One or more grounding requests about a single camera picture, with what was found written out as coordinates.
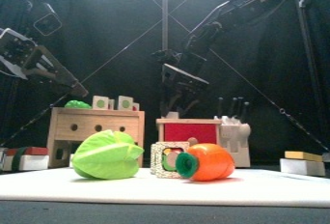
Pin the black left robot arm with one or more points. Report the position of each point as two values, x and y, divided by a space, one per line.
46 22

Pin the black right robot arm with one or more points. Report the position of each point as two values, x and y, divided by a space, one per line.
240 9

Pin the red topped small sushi piece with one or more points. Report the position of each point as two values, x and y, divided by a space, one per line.
136 106

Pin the cucumber sushi roll piece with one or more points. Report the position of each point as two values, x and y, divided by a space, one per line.
100 103
125 103

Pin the sesame sushi roll piece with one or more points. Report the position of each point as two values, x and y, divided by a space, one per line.
164 162

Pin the yellow egg nigiri sushi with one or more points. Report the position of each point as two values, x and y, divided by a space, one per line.
302 163

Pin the small green toy vegetable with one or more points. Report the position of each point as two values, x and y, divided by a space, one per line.
77 104

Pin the red wooden toy box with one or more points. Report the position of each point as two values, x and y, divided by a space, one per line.
188 131

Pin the wooden toy stove box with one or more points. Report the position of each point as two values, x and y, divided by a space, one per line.
85 126

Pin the white toy spoon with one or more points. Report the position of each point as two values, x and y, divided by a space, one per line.
243 133

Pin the orange toy persimmon green cap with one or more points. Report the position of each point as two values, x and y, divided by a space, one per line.
209 162

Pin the white toy knife block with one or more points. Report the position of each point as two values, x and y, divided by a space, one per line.
240 150

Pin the green starfruit toy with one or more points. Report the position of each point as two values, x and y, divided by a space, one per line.
107 154

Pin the white foam board mat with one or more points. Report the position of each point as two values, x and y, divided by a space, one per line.
163 190

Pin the metal frame centre pole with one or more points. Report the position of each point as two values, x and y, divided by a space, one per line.
164 12

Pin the metal frame side pole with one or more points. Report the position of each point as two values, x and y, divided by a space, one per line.
308 57

